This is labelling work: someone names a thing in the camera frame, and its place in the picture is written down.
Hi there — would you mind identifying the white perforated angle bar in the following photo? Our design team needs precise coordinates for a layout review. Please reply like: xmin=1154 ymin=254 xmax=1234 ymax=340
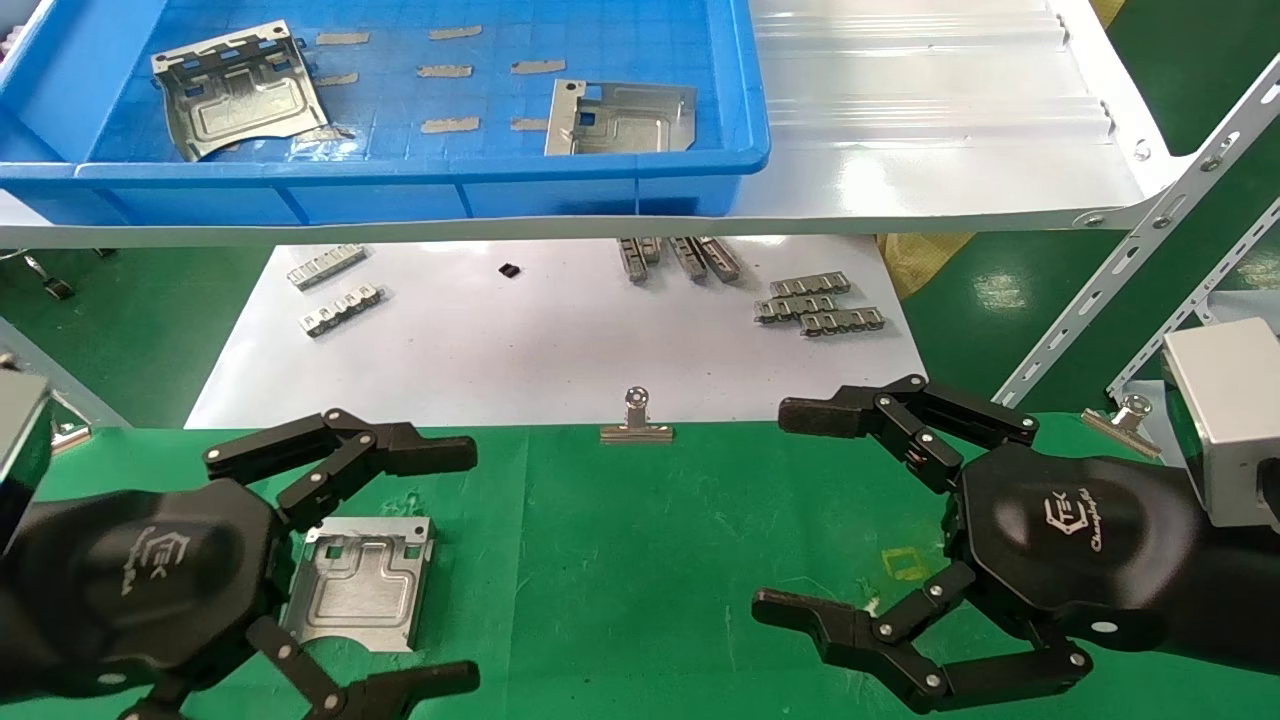
xmin=1105 ymin=195 xmax=1280 ymax=402
xmin=990 ymin=55 xmax=1280 ymax=410

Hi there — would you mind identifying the green cloth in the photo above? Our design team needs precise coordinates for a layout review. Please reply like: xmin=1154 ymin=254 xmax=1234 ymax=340
xmin=0 ymin=412 xmax=1280 ymax=720

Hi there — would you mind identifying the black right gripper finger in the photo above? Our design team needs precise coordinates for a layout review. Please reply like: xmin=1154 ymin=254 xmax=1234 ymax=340
xmin=750 ymin=560 xmax=1094 ymax=714
xmin=778 ymin=375 xmax=1040 ymax=496

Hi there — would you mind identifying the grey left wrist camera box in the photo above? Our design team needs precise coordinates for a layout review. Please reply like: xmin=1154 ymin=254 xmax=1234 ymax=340
xmin=0 ymin=367 xmax=54 ymax=553

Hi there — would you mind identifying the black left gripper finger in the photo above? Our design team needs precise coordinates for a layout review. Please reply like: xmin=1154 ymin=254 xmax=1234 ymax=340
xmin=120 ymin=615 xmax=482 ymax=720
xmin=203 ymin=407 xmax=480 ymax=532

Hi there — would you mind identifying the white base board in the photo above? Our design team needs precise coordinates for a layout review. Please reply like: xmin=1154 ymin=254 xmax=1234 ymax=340
xmin=185 ymin=235 xmax=930 ymax=432

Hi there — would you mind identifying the white shelf board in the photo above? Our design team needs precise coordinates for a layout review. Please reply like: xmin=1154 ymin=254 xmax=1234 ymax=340
xmin=0 ymin=0 xmax=1197 ymax=250

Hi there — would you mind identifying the yellow woven bag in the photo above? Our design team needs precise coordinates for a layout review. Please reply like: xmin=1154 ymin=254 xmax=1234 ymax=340
xmin=878 ymin=234 xmax=977 ymax=302

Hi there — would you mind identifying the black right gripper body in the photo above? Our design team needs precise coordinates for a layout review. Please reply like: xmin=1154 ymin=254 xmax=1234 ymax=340
xmin=944 ymin=445 xmax=1203 ymax=652

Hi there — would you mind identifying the black caster wheel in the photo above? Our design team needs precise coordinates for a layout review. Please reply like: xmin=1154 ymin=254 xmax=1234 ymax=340
xmin=22 ymin=253 xmax=77 ymax=302

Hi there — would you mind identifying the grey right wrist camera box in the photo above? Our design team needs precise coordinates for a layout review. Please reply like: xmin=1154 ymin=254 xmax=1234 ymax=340
xmin=1160 ymin=318 xmax=1280 ymax=529

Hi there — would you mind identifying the blue plastic bin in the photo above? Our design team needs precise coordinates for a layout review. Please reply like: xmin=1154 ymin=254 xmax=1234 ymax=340
xmin=0 ymin=0 xmax=774 ymax=227

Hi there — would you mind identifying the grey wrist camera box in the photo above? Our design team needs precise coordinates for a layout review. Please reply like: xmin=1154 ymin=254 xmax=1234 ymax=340
xmin=0 ymin=367 xmax=54 ymax=553
xmin=1160 ymin=318 xmax=1280 ymax=529

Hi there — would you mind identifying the sheet metal part with slots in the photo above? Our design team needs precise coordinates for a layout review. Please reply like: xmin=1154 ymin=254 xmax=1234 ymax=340
xmin=150 ymin=20 xmax=332 ymax=164

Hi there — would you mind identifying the grey frame bar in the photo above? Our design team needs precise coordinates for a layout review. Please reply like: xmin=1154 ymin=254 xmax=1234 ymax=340
xmin=0 ymin=318 xmax=132 ymax=430

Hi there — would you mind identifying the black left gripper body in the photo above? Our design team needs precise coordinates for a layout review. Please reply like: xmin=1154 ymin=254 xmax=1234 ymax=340
xmin=15 ymin=478 xmax=292 ymax=694

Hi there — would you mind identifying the flat sheet metal part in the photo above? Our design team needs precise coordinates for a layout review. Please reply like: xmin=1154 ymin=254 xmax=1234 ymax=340
xmin=544 ymin=79 xmax=699 ymax=158

